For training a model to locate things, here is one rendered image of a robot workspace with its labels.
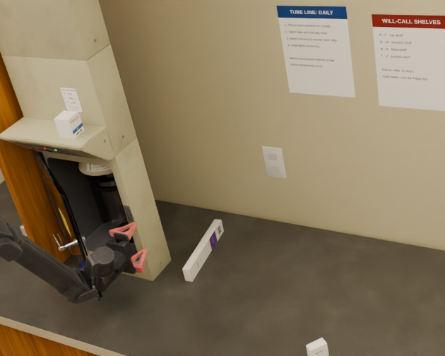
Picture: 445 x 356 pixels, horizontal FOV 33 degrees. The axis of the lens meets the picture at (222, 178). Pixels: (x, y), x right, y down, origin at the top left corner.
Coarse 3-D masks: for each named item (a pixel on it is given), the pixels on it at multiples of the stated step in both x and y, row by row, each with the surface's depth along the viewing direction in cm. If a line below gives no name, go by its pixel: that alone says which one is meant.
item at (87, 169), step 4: (80, 164) 233; (84, 164) 230; (88, 164) 229; (92, 164) 228; (80, 168) 233; (84, 168) 230; (88, 168) 229; (92, 168) 228; (96, 168) 228; (100, 168) 228; (104, 168) 228; (108, 168) 228; (84, 172) 231; (88, 172) 229; (92, 172) 229; (96, 172) 228; (100, 172) 228; (104, 172) 228; (108, 172) 228
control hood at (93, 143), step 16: (16, 128) 222; (32, 128) 219; (48, 128) 217; (96, 128) 212; (16, 144) 226; (32, 144) 216; (48, 144) 210; (64, 144) 207; (80, 144) 205; (96, 144) 209
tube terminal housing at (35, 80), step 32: (32, 64) 213; (64, 64) 206; (96, 64) 205; (32, 96) 220; (96, 96) 207; (128, 128) 220; (96, 160) 222; (128, 160) 222; (128, 192) 224; (160, 224) 241; (160, 256) 243
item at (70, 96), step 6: (60, 90) 213; (66, 90) 211; (72, 90) 210; (66, 96) 213; (72, 96) 212; (66, 102) 214; (72, 102) 213; (78, 102) 212; (66, 108) 216; (72, 108) 214; (78, 108) 213
